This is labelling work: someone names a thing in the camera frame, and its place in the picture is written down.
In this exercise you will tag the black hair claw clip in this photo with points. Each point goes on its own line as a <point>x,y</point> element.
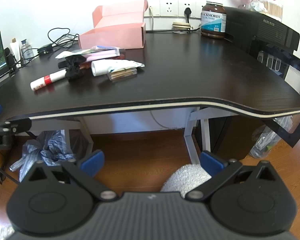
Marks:
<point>72,66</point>

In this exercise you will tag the pink cardboard box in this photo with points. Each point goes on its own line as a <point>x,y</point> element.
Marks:
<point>117,25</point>

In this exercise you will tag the clear small bottle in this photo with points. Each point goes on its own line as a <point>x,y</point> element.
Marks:
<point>26,52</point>

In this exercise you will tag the grey plastic bag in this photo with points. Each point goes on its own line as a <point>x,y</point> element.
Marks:
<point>49,147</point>

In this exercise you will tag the brown supplement bottle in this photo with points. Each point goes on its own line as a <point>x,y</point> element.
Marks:
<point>213,20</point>

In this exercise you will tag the black plug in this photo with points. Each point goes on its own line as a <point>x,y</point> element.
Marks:
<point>187,13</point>

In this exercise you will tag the white cream tube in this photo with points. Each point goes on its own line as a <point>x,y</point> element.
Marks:
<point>105,66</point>

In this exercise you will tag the white red glue tube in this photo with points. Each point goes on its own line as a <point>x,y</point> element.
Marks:
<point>47,80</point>

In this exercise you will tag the black power adapter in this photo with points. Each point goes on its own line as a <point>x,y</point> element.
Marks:
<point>46,49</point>

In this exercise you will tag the white fluffy slipper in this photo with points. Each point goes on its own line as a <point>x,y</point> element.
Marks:
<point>185,179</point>

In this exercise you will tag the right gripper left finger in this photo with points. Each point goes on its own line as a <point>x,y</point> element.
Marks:
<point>82,172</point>

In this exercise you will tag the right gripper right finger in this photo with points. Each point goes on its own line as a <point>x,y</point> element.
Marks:
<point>222,172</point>

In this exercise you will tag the cotton swab box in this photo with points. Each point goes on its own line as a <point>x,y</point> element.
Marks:
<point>273,9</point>

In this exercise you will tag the colourful card package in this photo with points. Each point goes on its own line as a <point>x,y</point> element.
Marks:
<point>82,52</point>

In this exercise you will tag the white wall socket strip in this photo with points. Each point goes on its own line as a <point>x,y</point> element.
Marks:
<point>174,9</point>

